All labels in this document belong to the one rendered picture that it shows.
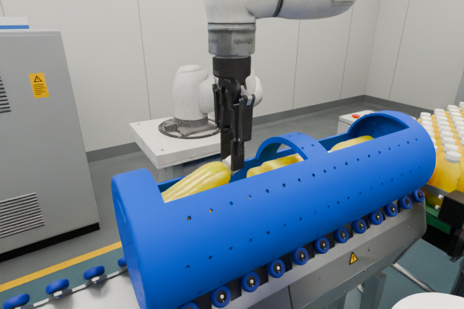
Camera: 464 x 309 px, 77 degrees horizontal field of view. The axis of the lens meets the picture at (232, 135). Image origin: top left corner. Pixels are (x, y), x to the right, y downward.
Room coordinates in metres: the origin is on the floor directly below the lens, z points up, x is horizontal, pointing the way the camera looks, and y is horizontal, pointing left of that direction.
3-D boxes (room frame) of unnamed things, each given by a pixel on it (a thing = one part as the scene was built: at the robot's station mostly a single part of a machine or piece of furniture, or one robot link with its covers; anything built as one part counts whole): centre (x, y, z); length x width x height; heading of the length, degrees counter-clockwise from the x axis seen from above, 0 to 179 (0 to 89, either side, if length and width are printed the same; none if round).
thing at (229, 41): (0.58, 0.00, 1.47); 0.09 x 0.09 x 0.06
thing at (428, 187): (0.95, -0.64, 0.96); 0.40 x 0.01 x 0.03; 30
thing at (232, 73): (0.58, 0.00, 1.40); 0.08 x 0.07 x 0.09; 30
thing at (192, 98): (1.25, 0.17, 1.22); 0.18 x 0.16 x 0.22; 101
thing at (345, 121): (1.27, -0.60, 1.05); 0.20 x 0.10 x 0.10; 120
